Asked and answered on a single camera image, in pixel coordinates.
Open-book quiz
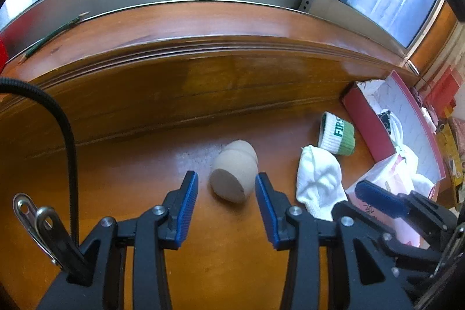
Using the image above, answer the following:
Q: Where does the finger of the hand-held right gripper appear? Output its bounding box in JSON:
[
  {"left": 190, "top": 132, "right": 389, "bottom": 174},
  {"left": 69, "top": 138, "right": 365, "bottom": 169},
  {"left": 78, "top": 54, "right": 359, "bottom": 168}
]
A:
[
  {"left": 355, "top": 179, "right": 412, "bottom": 221},
  {"left": 378, "top": 232, "right": 442, "bottom": 266}
]

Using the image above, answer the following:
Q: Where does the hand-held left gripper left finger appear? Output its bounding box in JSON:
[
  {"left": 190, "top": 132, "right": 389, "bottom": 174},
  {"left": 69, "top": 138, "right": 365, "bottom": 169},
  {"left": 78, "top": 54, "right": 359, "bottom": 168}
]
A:
[{"left": 36, "top": 171, "right": 199, "bottom": 310}]

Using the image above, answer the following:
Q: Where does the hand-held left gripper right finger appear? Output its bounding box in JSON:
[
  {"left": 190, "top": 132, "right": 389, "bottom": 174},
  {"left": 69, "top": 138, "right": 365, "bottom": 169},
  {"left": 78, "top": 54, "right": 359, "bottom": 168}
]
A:
[{"left": 255, "top": 172, "right": 415, "bottom": 310}]

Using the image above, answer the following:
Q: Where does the white sock with red trim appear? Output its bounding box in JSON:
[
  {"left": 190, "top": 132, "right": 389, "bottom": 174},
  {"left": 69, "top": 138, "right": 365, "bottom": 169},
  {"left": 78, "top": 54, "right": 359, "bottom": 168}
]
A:
[{"left": 389, "top": 144, "right": 436, "bottom": 189}]

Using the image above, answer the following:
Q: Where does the beige egg-shaped makeup sponge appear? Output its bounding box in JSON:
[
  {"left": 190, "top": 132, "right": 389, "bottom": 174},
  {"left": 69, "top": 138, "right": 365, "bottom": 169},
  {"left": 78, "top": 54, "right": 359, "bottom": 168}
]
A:
[{"left": 209, "top": 140, "right": 259, "bottom": 205}]

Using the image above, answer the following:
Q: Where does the pink cardboard box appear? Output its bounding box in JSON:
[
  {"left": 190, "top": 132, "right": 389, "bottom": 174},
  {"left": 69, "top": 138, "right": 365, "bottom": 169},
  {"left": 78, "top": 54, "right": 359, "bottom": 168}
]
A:
[{"left": 341, "top": 69, "right": 447, "bottom": 194}]

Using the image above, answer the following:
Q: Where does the pink tissue pack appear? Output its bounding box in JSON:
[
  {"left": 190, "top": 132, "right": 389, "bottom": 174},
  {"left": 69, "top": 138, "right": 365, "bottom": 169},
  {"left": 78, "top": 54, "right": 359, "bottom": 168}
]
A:
[{"left": 345, "top": 153, "right": 437, "bottom": 250}]

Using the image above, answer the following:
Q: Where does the plain white sock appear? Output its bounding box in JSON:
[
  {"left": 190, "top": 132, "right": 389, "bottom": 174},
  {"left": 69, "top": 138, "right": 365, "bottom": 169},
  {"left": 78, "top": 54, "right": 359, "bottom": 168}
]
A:
[{"left": 296, "top": 144, "right": 348, "bottom": 222}]

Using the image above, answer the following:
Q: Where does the green and white rolled sock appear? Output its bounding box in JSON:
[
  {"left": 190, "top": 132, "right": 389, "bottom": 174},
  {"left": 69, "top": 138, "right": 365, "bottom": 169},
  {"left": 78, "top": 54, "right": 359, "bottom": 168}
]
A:
[{"left": 317, "top": 111, "right": 356, "bottom": 156}]

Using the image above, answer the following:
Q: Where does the large yellow box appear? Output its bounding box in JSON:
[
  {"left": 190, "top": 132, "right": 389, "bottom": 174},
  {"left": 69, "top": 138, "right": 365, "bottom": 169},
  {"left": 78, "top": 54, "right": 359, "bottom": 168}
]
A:
[{"left": 435, "top": 117, "right": 465, "bottom": 205}]

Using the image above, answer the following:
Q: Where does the black patterned fabric item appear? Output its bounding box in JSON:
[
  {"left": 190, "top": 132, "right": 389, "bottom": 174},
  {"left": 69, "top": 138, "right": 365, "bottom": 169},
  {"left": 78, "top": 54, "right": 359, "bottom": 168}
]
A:
[{"left": 377, "top": 110, "right": 392, "bottom": 130}]

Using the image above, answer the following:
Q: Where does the red box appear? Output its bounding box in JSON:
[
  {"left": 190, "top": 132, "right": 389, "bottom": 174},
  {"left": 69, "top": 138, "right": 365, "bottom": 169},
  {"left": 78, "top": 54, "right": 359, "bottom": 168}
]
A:
[{"left": 425, "top": 66, "right": 465, "bottom": 117}]

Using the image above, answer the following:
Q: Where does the metal clip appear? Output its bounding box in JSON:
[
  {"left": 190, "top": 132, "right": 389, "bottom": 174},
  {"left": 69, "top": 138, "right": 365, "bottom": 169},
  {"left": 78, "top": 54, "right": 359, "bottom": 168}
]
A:
[{"left": 12, "top": 192, "right": 66, "bottom": 267}]

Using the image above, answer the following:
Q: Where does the green stick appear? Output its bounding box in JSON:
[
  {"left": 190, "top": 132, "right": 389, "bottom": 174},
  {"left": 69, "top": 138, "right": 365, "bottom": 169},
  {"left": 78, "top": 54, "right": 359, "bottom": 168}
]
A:
[{"left": 21, "top": 12, "right": 91, "bottom": 59}]

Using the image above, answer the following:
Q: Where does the black cable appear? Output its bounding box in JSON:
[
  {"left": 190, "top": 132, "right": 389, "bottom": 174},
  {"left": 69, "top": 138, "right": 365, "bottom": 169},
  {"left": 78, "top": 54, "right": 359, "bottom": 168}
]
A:
[{"left": 0, "top": 77, "right": 80, "bottom": 241}]

